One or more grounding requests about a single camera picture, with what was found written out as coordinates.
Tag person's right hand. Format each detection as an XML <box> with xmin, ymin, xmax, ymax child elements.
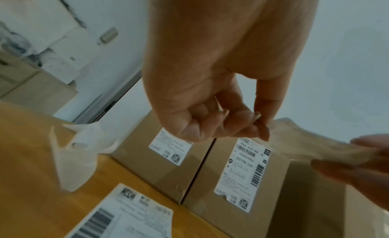
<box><xmin>311</xmin><ymin>133</ymin><xmax>389</xmax><ymax>211</ymax></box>

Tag person's left hand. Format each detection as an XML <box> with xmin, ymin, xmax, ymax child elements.
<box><xmin>141</xmin><ymin>0</ymin><xmax>321</xmax><ymax>143</ymax></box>

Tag brown cardboard box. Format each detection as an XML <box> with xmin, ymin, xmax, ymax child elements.
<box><xmin>267</xmin><ymin>160</ymin><xmax>389</xmax><ymax>238</ymax></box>
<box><xmin>109</xmin><ymin>109</ymin><xmax>215</xmax><ymax>204</ymax></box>
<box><xmin>180</xmin><ymin>136</ymin><xmax>293</xmax><ymax>238</ymax></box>

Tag shipping label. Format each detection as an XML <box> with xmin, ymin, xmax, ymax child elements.
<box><xmin>148</xmin><ymin>127</ymin><xmax>194</xmax><ymax>166</ymax></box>
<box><xmin>214</xmin><ymin>137</ymin><xmax>271</xmax><ymax>213</ymax></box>

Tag stack of shipping labels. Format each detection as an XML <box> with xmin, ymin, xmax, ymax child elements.
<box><xmin>64</xmin><ymin>183</ymin><xmax>174</xmax><ymax>238</ymax></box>

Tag silver metal cylinder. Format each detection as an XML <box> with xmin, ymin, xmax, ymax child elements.
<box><xmin>97</xmin><ymin>26</ymin><xmax>119</xmax><ymax>45</ymax></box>

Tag large white carton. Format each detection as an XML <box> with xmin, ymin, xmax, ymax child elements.
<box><xmin>0</xmin><ymin>0</ymin><xmax>79</xmax><ymax>49</ymax></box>

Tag cream wooden cabinet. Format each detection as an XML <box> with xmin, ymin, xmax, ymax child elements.
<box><xmin>0</xmin><ymin>51</ymin><xmax>79</xmax><ymax>115</ymax></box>

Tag black tangled wires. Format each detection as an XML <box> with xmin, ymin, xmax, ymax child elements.
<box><xmin>53</xmin><ymin>0</ymin><xmax>89</xmax><ymax>29</ymax></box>

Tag bundle of white cables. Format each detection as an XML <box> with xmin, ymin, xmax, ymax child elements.
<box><xmin>0</xmin><ymin>21</ymin><xmax>37</xmax><ymax>62</ymax></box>

